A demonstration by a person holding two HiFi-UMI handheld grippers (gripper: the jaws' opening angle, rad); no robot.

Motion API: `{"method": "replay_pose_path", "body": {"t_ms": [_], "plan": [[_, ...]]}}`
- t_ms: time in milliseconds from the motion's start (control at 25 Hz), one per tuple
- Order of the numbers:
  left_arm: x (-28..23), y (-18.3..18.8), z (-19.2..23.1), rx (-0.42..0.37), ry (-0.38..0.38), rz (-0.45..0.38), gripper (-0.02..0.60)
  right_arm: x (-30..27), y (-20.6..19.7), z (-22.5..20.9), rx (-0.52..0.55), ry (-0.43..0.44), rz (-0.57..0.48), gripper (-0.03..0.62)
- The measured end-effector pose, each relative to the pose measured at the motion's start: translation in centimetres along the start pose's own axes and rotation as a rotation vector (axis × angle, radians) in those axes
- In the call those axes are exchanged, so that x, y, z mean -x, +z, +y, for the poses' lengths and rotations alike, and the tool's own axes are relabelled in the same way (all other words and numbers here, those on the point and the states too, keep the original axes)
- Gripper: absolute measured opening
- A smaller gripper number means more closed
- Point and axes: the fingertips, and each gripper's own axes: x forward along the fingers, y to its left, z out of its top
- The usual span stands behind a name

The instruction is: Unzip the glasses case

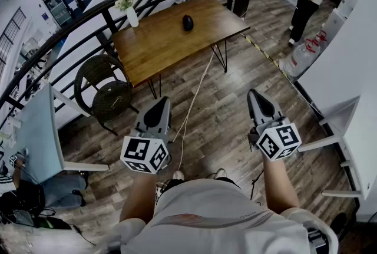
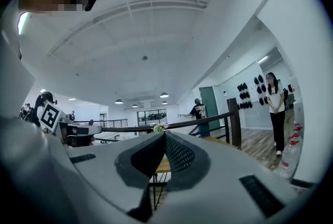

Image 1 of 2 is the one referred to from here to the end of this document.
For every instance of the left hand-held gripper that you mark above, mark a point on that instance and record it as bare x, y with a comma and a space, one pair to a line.
138, 151

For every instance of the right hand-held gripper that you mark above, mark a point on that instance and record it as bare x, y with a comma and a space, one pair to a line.
278, 141

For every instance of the black pouch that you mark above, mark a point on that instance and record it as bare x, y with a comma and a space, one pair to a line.
188, 23

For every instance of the person's left forearm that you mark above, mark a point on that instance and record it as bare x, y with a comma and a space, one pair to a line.
138, 197

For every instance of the person's right forearm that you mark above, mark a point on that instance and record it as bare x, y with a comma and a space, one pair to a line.
279, 185

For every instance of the dark wicker chair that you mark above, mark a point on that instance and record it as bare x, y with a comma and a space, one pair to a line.
110, 99

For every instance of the yellow black floor tape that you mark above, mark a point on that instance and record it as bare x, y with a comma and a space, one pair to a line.
265, 54

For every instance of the person's left shoe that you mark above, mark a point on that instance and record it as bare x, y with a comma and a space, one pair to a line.
178, 175

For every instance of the person's shoe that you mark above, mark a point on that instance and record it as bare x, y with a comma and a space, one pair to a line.
220, 173
178, 175

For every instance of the person's right shoe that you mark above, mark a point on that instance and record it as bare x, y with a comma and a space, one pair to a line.
220, 173

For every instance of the wooden table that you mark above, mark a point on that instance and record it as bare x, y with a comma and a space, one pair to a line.
165, 43

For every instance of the white desk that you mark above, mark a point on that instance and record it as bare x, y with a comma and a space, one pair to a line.
362, 143

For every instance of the white vase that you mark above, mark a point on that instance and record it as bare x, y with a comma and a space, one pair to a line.
132, 17

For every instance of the person's white shirt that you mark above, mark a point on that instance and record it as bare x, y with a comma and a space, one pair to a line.
212, 217

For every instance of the pale blue desk panel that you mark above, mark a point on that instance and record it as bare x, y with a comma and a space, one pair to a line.
35, 135

